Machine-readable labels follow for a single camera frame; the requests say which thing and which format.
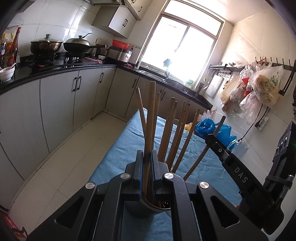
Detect white bowl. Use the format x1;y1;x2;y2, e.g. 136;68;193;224
0;66;15;82

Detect wall dish rack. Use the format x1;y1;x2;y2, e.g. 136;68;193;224
208;64;244;81

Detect wooden chopstick seven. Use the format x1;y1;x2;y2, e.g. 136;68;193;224
172;105;189;165

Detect black power cable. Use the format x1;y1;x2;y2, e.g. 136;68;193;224
240;102;271;142

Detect wooden chopstick six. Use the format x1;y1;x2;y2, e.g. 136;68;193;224
183;115;226;181

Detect wooden chopstick five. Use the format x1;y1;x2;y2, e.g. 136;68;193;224
142;81;156;195

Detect wooden chopstick eight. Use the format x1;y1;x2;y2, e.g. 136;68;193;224
172;109;200;173

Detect blue towel table cover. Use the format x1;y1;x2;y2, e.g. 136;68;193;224
87;108;242;241

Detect kitchen window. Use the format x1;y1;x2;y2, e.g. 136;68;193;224
140;1;225;89

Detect sauce bottles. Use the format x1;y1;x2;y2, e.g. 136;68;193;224
1;27;21;69

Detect wooden chopstick one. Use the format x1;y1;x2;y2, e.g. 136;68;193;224
135;87;146;138

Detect kitchen cabinets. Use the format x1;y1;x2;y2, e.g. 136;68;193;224
92;0;151;39
1;64;211;209

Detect lower kitchen cabinets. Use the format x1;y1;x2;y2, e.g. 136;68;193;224
1;64;211;209

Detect wooden chopstick three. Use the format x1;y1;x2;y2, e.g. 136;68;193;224
166;101;186;171

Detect wooden chopstick ten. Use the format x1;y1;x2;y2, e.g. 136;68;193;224
158;97;178;162

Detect dark grey utensil holder cup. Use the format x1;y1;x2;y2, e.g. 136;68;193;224
123;197;171;219

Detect yellow plastic bag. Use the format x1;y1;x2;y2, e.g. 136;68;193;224
184;123;192;132

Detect rice cooker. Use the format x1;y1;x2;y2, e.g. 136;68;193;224
106;46;132;63

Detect wooden chopstick two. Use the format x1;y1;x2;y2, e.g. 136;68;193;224
152;92;161;150

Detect wooden chopstick four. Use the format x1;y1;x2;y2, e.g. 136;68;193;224
160;98;178;162

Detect upper kitchen cabinets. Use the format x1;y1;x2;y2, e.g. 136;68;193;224
92;0;151;39

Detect blue plastic bag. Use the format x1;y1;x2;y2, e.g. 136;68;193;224
194;118;237;147

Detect clear glass mug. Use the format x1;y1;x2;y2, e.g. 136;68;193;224
227;139;248;158

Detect red plastic basin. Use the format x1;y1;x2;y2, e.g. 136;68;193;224
112;39;130;50

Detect steel cooking pot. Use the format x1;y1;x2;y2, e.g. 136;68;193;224
30;34;63;55

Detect black wok with lid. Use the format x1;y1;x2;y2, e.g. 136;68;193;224
63;33;108;55

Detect hanging plastic bags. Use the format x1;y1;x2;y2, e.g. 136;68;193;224
219;62;283;125

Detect wooden chopstick nine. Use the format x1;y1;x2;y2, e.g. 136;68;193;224
152;95;158;131

